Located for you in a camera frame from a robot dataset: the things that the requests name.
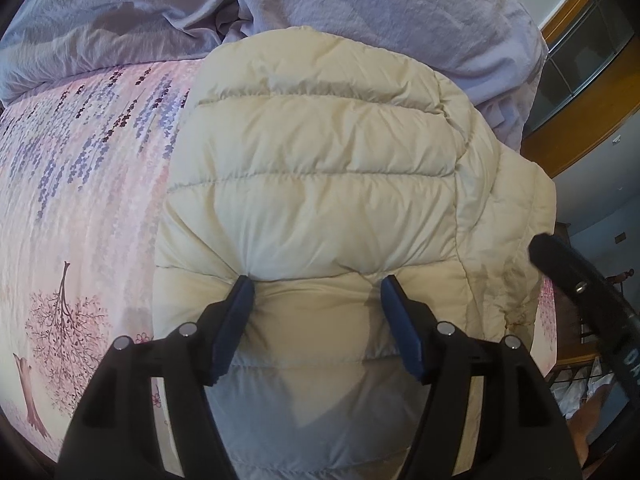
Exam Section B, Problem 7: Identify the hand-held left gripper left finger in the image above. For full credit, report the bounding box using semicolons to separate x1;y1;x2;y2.
55;275;256;480

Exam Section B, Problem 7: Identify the wooden framed window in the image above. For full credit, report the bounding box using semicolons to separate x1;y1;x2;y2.
500;0;640;178

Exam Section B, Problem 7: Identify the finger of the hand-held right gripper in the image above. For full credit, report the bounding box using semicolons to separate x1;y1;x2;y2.
530;232;615;312

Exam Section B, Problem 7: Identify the lavender duvet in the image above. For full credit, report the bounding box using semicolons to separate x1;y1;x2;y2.
0;0;551;151

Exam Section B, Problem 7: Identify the pink floral bed sheet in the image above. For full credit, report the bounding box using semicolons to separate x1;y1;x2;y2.
0;57;558;466

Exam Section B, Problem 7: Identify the white cloth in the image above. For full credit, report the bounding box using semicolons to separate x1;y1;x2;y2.
549;360;617;418

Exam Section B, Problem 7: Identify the cream quilted puffer jacket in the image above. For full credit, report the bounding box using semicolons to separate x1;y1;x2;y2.
152;27;558;480

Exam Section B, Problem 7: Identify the person's right forearm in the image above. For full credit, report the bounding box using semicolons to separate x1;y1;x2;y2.
570;392;608;466

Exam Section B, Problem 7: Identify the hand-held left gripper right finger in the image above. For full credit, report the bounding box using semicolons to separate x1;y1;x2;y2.
380;274;583;480

